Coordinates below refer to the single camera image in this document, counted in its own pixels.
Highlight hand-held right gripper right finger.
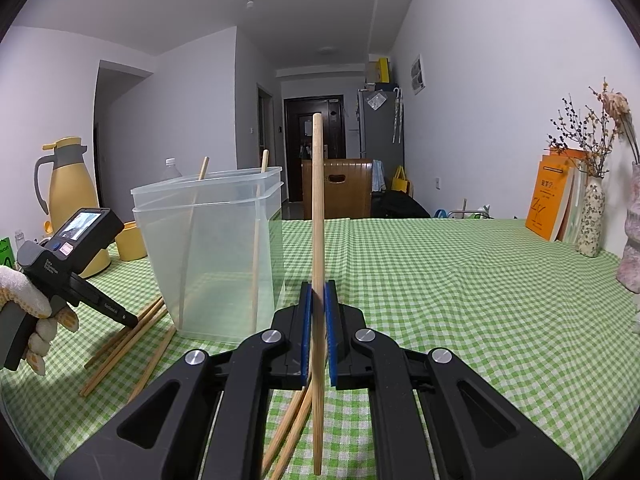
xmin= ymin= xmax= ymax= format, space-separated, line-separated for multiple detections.
xmin=324 ymin=281 xmax=583 ymax=480

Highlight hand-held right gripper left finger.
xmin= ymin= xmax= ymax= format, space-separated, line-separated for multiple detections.
xmin=54 ymin=282 xmax=313 ymax=480

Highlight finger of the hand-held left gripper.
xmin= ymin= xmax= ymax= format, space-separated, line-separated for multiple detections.
xmin=69 ymin=274 xmax=140 ymax=329

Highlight wooden chopstick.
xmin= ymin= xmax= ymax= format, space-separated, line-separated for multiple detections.
xmin=310 ymin=112 xmax=326 ymax=477
xmin=261 ymin=387 xmax=307 ymax=480
xmin=181 ymin=156 xmax=210 ymax=323
xmin=272 ymin=392 xmax=313 ymax=480
xmin=127 ymin=326 xmax=178 ymax=405
xmin=84 ymin=297 xmax=163 ymax=370
xmin=90 ymin=304 xmax=166 ymax=371
xmin=80 ymin=310 xmax=170 ymax=397

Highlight clear plastic container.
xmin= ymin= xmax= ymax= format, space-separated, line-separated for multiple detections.
xmin=131 ymin=166 xmax=285 ymax=346

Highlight person's left hand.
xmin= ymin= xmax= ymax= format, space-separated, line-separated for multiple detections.
xmin=0 ymin=265 xmax=80 ymax=376

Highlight yellow round cup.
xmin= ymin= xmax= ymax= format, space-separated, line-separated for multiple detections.
xmin=116 ymin=221 xmax=148 ymax=262

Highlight yellow thermos jug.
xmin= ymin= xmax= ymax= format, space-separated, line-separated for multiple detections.
xmin=33 ymin=136 xmax=112 ymax=279

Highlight green checked tablecloth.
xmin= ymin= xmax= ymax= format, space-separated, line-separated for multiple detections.
xmin=0 ymin=217 xmax=640 ymax=480

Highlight wooden slatted cabinet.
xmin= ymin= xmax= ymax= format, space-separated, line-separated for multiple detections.
xmin=301 ymin=158 xmax=373 ymax=220

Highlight dark entrance door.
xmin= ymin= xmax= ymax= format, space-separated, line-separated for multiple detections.
xmin=284 ymin=94 xmax=347 ymax=204

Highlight grey refrigerator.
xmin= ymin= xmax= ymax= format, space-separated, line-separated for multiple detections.
xmin=357 ymin=87 xmax=405 ymax=161

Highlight hanging folded umbrella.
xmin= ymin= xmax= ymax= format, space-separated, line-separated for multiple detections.
xmin=392 ymin=87 xmax=404 ymax=143

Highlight orange book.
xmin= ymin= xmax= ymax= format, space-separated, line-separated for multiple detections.
xmin=525 ymin=149 xmax=586 ymax=242

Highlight white books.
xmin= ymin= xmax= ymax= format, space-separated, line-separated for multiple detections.
xmin=557 ymin=160 xmax=591 ymax=243

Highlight speckled slim vase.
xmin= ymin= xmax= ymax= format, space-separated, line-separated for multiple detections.
xmin=575 ymin=176 xmax=607 ymax=258

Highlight pink textured vase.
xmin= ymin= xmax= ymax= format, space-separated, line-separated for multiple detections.
xmin=616 ymin=162 xmax=640 ymax=293

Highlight dried branch bouquet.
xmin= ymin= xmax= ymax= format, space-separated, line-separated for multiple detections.
xmin=547 ymin=77 xmax=621 ymax=178

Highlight dried flower bouquet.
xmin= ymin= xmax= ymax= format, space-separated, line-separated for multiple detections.
xmin=600 ymin=87 xmax=640 ymax=161

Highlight white wall panel box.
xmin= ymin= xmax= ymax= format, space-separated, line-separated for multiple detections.
xmin=410 ymin=55 xmax=427 ymax=95

